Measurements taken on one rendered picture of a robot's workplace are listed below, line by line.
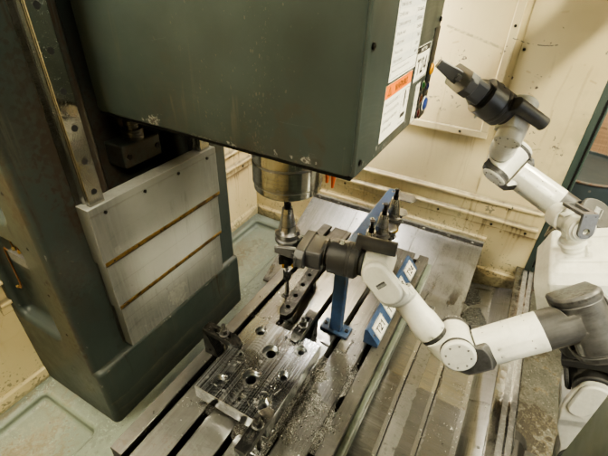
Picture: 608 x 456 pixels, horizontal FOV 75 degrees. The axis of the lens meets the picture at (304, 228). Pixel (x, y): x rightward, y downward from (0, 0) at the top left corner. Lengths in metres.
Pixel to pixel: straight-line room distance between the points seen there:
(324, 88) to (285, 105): 0.08
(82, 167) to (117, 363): 0.66
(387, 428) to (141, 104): 1.14
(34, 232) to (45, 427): 0.85
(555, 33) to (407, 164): 0.71
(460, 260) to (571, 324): 1.00
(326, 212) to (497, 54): 1.04
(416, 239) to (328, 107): 1.41
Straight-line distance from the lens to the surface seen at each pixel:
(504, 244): 2.01
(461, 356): 1.00
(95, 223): 1.12
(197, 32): 0.79
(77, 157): 1.06
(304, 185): 0.85
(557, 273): 1.15
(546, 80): 1.74
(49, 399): 1.82
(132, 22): 0.91
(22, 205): 1.08
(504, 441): 1.43
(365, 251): 0.96
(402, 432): 1.41
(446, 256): 1.97
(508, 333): 1.02
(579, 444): 0.78
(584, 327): 1.04
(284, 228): 0.97
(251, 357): 1.20
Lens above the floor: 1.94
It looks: 34 degrees down
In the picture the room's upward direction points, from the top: 2 degrees clockwise
